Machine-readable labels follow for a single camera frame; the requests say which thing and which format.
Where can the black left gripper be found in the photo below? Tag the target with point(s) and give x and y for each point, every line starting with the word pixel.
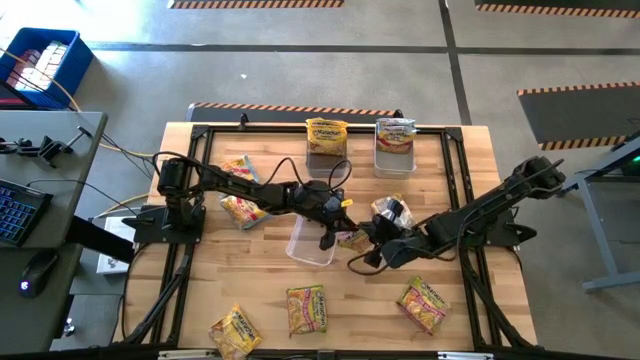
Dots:
pixel 335 212

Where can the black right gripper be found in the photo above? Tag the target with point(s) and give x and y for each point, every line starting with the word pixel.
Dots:
pixel 410 231

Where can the lime chili shrimp noodle packet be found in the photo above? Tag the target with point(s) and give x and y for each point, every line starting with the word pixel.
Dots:
pixel 352 242
pixel 306 310
pixel 422 305

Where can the beef noodle packet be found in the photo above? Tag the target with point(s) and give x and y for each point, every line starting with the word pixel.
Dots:
pixel 245 167
pixel 382 205
pixel 395 137
pixel 242 212

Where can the clear translucent plastic bin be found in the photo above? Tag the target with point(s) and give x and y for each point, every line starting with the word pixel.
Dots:
pixel 307 245

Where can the creamy chicken noodle packet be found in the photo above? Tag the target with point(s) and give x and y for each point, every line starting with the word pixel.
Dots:
pixel 235 332
pixel 327 121
pixel 327 142

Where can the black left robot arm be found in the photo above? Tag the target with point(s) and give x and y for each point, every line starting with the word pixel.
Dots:
pixel 240 189

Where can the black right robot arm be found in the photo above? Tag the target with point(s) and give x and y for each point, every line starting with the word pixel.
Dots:
pixel 490 200

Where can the small white plastic bin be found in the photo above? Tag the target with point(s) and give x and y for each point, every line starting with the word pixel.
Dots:
pixel 395 167

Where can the black table clamp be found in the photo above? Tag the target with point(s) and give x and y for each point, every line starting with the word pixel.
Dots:
pixel 243 120
pixel 397 114

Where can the white booklet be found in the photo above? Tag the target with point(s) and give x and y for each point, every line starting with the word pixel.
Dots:
pixel 112 262

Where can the grey metal desk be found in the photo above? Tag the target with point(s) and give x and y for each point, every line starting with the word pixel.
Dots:
pixel 615 281

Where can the black flat bar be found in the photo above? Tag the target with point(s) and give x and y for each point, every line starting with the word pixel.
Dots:
pixel 100 239

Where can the grey side desk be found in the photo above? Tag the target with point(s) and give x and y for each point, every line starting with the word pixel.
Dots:
pixel 60 165

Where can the black desk clamp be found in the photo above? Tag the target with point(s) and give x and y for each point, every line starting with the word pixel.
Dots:
pixel 50 147

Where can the black computer mouse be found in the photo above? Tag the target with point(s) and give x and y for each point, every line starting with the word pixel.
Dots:
pixel 37 272

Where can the blue plastic crate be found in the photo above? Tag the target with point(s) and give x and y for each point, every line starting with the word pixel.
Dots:
pixel 75 65

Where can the black backlit keyboard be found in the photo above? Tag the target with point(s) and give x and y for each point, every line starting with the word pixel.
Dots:
pixel 20 215

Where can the white cartons stack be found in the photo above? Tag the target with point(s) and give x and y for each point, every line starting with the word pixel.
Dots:
pixel 40 65

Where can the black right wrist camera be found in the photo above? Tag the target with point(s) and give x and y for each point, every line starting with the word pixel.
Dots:
pixel 400 254

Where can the black aluminium table frame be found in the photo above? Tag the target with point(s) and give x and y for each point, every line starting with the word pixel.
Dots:
pixel 270 129

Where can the silver aluminium bracket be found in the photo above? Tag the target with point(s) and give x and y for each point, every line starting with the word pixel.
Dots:
pixel 465 356
pixel 190 355

